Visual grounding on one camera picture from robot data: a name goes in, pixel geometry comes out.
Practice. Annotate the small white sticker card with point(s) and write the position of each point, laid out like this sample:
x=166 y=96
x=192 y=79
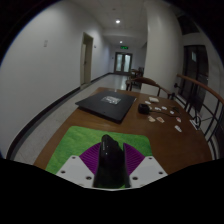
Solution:
x=164 y=107
x=151 y=118
x=178 y=119
x=160 y=119
x=178 y=128
x=172 y=112

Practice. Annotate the small black box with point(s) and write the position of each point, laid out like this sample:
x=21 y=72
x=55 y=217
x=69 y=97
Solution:
x=144 y=108

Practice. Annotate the open side doorway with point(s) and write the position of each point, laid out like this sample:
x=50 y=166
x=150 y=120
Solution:
x=87 y=60

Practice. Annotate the small white box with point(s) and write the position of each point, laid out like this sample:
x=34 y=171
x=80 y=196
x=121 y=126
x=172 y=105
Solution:
x=154 y=99

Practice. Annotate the black railing with wooden handrail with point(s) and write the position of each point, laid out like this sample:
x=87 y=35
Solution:
x=200 y=85

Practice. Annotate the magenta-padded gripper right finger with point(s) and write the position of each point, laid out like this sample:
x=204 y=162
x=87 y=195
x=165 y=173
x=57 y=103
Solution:
x=136 y=160

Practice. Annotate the black computer mouse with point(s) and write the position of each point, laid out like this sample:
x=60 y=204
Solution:
x=111 y=163

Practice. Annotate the green exit sign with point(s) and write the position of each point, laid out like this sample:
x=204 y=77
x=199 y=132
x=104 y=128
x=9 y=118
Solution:
x=124 y=47

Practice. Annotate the green mouse pad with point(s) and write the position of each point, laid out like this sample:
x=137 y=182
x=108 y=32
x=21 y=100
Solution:
x=76 y=140

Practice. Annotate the black closed laptop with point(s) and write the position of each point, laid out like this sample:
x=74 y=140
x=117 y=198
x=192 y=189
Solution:
x=103 y=106

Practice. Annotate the glazed double door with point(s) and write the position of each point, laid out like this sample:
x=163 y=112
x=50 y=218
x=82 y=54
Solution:
x=123 y=62

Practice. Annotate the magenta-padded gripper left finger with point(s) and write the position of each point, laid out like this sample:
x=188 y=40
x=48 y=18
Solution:
x=90 y=158

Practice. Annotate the tall dark framed window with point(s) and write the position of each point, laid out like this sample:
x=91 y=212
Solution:
x=195 y=73

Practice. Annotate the ceiling lights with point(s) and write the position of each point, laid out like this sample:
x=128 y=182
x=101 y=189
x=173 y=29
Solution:
x=117 y=21

